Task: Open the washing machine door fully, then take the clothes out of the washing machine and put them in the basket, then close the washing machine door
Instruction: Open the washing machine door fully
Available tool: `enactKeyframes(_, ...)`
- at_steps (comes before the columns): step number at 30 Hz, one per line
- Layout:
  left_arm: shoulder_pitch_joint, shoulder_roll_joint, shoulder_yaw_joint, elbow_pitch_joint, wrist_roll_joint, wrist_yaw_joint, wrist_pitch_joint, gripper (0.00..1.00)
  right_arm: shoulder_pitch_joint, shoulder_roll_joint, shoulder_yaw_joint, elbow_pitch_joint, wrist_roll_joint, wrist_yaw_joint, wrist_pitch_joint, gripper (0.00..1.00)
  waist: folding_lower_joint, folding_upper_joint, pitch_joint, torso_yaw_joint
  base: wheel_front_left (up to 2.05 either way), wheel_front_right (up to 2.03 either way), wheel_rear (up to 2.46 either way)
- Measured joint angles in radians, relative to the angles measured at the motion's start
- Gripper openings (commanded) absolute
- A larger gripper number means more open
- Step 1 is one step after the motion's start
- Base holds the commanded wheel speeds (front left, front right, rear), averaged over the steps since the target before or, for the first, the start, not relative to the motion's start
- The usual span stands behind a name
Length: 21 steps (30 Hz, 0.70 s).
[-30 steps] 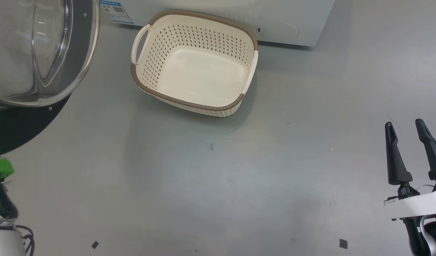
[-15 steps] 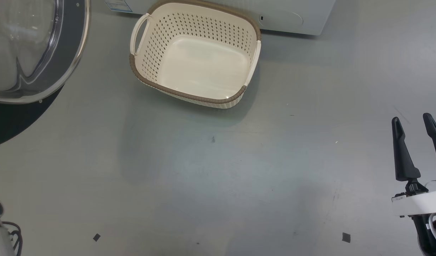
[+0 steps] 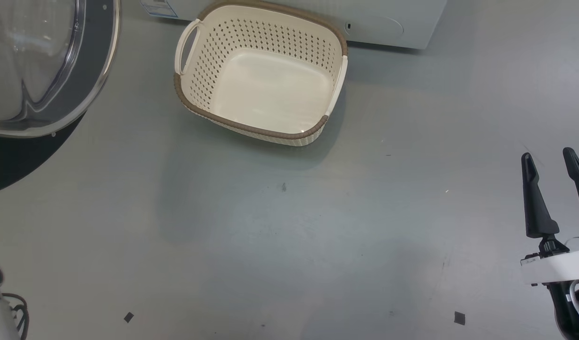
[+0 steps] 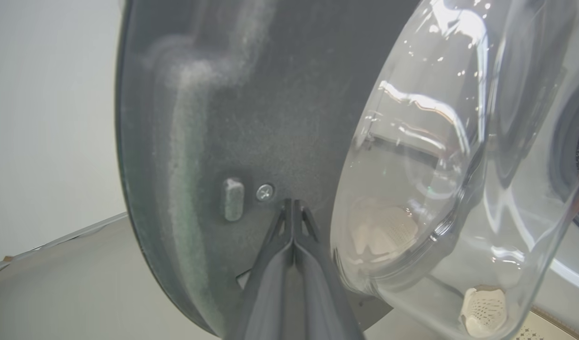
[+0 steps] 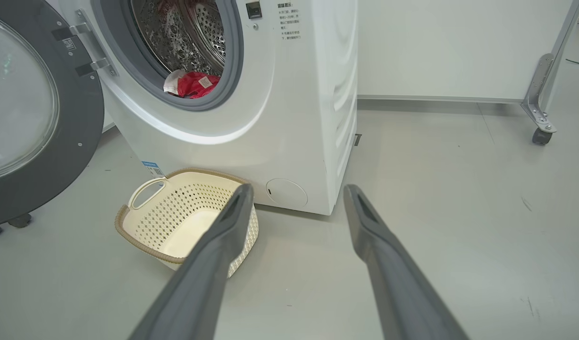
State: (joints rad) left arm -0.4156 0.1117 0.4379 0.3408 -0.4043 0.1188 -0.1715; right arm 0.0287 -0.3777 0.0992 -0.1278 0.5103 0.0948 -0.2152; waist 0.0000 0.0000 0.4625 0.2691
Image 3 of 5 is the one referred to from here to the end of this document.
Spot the round glass washing machine door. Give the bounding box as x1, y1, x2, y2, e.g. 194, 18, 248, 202
0, 0, 122, 195

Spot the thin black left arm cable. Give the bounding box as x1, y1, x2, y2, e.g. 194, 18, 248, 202
1, 293, 30, 339

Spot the white washing machine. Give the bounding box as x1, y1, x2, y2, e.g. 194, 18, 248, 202
138, 0, 448, 50

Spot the cream perforated laundry basket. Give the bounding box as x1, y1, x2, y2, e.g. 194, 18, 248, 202
173, 0, 349, 147

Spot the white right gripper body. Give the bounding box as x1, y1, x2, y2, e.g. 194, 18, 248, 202
520, 238, 579, 286

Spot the blue white energy label sticker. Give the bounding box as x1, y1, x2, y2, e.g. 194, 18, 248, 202
139, 0, 179, 19

